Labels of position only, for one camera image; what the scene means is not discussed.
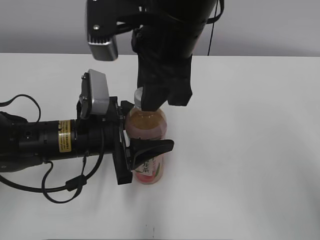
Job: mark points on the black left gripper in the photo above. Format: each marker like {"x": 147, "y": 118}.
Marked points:
{"x": 104, "y": 134}

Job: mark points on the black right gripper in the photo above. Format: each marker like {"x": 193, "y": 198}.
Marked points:
{"x": 164, "y": 66}

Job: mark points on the peach oolong tea bottle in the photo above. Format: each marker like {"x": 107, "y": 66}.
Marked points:
{"x": 147, "y": 125}

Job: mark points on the white bottle cap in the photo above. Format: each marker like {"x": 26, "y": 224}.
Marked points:
{"x": 138, "y": 97}

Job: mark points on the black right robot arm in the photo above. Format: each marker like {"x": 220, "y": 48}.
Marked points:
{"x": 186, "y": 15}

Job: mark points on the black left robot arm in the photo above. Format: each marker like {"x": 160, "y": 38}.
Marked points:
{"x": 26, "y": 144}

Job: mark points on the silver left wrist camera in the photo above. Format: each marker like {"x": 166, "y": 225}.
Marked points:
{"x": 94, "y": 98}

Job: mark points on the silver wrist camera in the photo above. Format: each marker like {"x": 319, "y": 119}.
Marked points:
{"x": 104, "y": 20}
{"x": 94, "y": 98}

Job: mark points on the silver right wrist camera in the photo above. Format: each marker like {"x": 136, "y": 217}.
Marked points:
{"x": 104, "y": 20}

